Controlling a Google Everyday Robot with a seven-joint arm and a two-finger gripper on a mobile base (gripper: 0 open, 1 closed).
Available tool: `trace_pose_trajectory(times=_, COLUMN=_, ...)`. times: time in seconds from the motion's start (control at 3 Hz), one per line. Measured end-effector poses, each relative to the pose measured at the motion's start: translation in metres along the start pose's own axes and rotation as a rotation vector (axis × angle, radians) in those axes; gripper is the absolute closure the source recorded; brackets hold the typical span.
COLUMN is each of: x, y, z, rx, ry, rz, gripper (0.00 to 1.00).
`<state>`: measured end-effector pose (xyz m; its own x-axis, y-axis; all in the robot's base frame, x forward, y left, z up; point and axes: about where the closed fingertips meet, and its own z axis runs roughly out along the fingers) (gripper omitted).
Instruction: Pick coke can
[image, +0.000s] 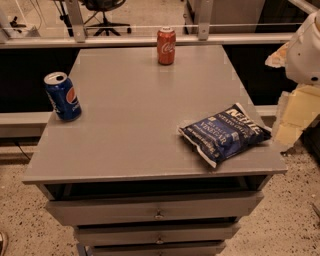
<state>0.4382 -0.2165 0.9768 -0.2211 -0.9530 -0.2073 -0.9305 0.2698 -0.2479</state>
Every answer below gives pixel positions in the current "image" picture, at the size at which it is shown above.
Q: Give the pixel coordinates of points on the grey drawer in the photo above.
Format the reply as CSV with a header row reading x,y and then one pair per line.
x,y
204,248
154,208
157,234

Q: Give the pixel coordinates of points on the metal window frame rail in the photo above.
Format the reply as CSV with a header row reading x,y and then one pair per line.
x,y
82,40

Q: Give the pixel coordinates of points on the middle grey drawer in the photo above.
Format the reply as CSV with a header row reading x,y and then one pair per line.
x,y
157,234

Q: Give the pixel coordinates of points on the grey drawer cabinet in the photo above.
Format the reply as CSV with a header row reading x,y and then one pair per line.
x,y
126,142

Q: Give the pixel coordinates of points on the red coke can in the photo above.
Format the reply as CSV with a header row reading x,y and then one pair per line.
x,y
166,40

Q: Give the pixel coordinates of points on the bottom grey drawer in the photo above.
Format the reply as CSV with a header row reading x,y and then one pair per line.
x,y
204,248

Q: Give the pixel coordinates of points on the top grey drawer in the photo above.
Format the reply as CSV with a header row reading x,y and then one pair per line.
x,y
154,208

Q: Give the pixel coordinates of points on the black office chair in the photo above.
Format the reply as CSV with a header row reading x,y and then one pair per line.
x,y
104,26

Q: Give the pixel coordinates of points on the blue kettle chips bag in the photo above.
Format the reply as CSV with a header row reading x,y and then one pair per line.
x,y
224,134

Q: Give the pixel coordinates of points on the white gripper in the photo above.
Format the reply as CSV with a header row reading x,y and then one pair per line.
x,y
304,59

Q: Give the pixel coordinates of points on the blue pepsi can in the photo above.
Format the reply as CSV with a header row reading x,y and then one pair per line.
x,y
62,96

